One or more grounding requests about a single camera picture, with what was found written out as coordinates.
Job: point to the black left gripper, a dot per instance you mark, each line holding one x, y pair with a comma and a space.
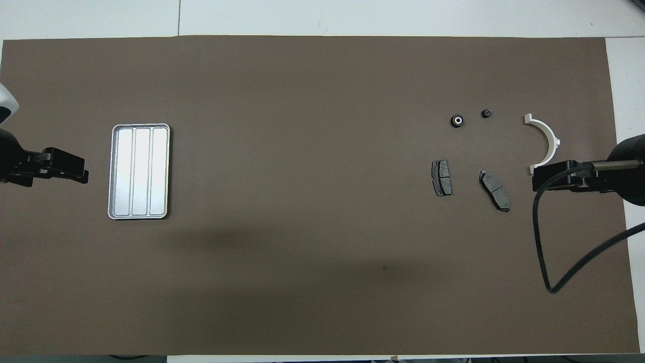
60, 164

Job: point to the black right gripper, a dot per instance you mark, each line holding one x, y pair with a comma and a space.
627, 171

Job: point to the black gear with silver centre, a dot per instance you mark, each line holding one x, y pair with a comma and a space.
457, 120

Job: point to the silver metal tray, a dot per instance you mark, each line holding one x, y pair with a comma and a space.
123, 191

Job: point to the elongated dark grey brake pad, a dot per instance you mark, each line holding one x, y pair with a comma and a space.
495, 190

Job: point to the rectangular dark grey brake pad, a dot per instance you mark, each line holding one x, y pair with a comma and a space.
442, 178

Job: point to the brown table mat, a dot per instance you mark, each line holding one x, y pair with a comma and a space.
322, 201

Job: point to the white semicircular plastic bracket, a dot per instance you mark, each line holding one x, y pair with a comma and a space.
554, 143

